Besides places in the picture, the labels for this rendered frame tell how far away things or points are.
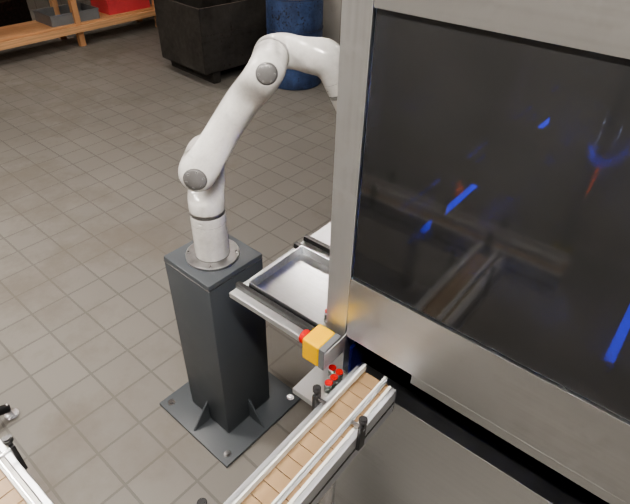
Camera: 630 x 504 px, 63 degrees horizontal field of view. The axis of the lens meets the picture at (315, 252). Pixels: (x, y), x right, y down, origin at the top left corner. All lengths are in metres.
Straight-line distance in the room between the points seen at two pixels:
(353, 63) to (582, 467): 0.91
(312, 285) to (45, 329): 1.75
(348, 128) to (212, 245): 0.87
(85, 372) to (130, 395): 0.28
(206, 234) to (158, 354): 1.12
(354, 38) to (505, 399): 0.78
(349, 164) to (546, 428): 0.67
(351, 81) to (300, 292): 0.84
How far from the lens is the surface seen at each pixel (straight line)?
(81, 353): 2.87
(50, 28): 7.39
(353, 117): 1.02
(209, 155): 1.57
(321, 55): 1.47
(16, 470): 1.37
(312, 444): 1.26
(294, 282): 1.70
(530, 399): 1.16
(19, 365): 2.94
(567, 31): 0.82
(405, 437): 1.48
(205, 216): 1.70
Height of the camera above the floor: 2.00
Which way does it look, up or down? 38 degrees down
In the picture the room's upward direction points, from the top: 2 degrees clockwise
